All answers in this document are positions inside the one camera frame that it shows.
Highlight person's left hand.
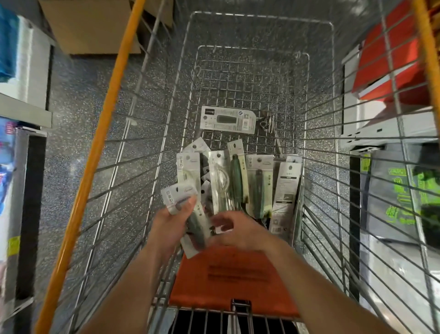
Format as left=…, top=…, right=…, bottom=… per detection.
left=146, top=195, right=200, bottom=261

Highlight person's right hand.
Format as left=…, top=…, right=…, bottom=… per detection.
left=208, top=210, right=277, bottom=253

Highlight pile of packaged kitchen tools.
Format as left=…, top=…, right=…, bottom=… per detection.
left=175, top=136, right=305, bottom=242

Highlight orange wire shopping cart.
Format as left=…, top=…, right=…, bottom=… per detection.
left=33, top=0, right=440, bottom=334

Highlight grey carded item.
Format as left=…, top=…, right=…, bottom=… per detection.
left=198, top=105, right=258, bottom=136

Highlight kitchen tools display rack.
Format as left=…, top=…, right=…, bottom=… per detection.
left=339, top=0, right=440, bottom=334

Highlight person's left forearm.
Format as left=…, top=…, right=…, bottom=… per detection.
left=79, top=244, right=180, bottom=334

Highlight person's right forearm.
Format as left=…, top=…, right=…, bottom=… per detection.
left=258, top=237, right=400, bottom=334

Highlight orange cart seat flap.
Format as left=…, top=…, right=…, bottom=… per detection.
left=169, top=245, right=301, bottom=319

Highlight white side shelf unit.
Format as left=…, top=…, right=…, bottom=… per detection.
left=0, top=117, right=48, bottom=326

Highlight green black packets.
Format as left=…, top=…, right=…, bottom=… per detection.
left=384, top=165, right=440, bottom=229

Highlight white display platform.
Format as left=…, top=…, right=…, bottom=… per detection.
left=0, top=14, right=54, bottom=129

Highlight red packets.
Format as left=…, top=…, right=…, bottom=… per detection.
left=351, top=0, right=435, bottom=106

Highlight blue boxes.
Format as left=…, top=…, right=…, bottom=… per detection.
left=0, top=7, right=20, bottom=84

